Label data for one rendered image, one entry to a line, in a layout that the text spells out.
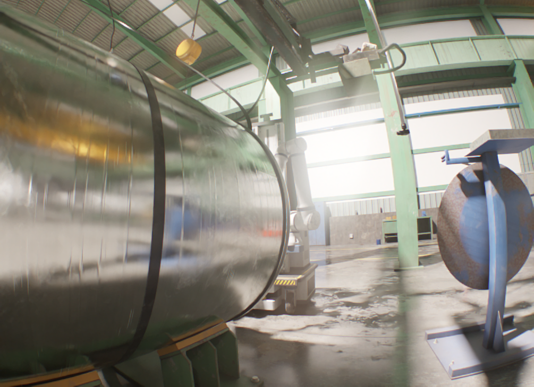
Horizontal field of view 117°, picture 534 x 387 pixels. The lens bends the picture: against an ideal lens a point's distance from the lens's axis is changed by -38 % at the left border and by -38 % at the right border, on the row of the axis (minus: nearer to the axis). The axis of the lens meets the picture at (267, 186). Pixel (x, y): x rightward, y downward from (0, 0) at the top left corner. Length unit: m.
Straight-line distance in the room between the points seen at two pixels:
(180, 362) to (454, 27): 15.34
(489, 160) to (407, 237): 2.86
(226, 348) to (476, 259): 1.26
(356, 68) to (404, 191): 2.91
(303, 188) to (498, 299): 1.55
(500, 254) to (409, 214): 2.84
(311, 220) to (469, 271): 1.20
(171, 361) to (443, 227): 1.31
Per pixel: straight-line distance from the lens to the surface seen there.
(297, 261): 2.50
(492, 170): 1.41
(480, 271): 1.48
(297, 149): 2.06
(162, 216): 0.58
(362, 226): 10.92
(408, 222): 4.10
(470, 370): 1.33
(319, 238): 10.79
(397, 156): 4.22
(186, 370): 1.01
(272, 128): 2.62
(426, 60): 12.27
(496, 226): 1.39
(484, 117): 12.79
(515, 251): 1.59
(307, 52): 1.78
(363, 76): 1.45
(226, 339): 1.21
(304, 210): 2.02
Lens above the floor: 0.70
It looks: 10 degrees up
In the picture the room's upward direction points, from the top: 2 degrees counter-clockwise
